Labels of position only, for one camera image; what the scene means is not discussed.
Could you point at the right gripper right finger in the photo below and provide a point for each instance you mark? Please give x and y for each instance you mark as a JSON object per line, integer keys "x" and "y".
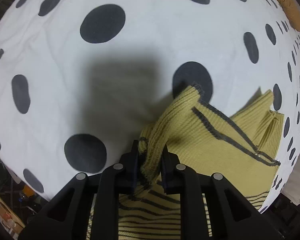
{"x": 168, "y": 171}

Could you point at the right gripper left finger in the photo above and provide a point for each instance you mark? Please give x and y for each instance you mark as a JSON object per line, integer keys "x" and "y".
{"x": 137, "y": 178}

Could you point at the yellow striped knit sweater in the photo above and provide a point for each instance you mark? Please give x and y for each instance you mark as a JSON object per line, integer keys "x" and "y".
{"x": 241, "y": 147}

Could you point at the white polka dot duvet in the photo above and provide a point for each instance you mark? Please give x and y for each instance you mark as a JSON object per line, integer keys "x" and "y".
{"x": 80, "y": 79}

